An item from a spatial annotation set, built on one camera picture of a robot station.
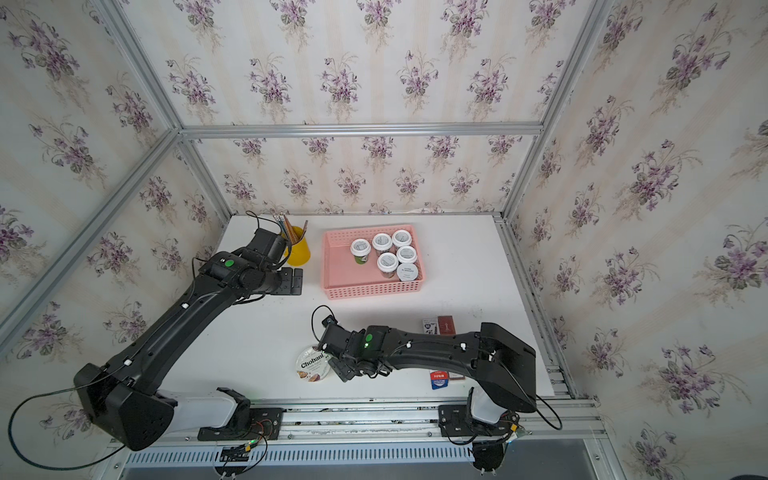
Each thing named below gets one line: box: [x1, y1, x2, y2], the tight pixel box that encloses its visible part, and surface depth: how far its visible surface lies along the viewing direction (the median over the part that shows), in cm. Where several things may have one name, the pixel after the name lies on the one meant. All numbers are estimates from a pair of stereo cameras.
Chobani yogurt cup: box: [295, 345, 330, 383], surface depth 80 cm
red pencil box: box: [437, 315, 456, 335], surface depth 90 cm
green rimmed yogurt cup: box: [396, 263, 419, 282], surface depth 97 cm
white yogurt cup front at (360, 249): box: [350, 238, 371, 265], surface depth 103 cm
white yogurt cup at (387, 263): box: [377, 252, 399, 279], surface depth 100 cm
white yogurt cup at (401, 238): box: [392, 229, 413, 247], surface depth 106 cm
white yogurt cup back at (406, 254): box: [396, 245, 418, 264], surface depth 100 cm
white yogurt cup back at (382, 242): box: [372, 233, 393, 253], surface depth 106 cm
